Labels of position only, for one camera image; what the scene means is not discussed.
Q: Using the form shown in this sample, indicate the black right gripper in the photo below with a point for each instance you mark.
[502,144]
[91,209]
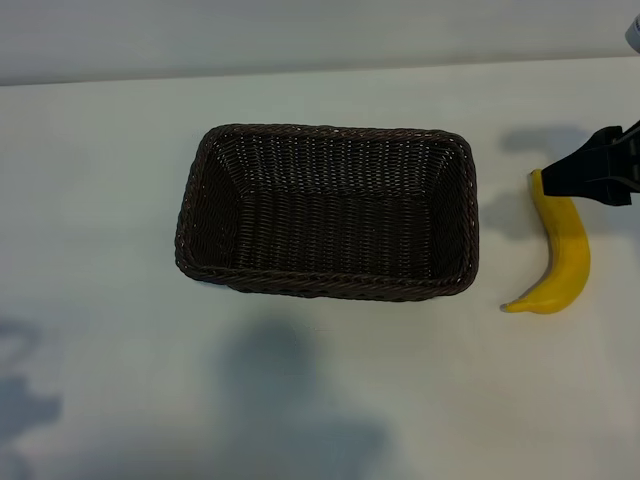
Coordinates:
[633,160]

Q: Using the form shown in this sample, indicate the yellow banana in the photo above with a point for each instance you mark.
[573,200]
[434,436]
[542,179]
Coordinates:
[570,250]

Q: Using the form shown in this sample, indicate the dark brown wicker basket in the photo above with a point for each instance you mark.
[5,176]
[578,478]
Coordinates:
[325,235]

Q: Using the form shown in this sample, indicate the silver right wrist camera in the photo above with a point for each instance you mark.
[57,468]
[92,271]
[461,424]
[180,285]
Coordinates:
[634,37]

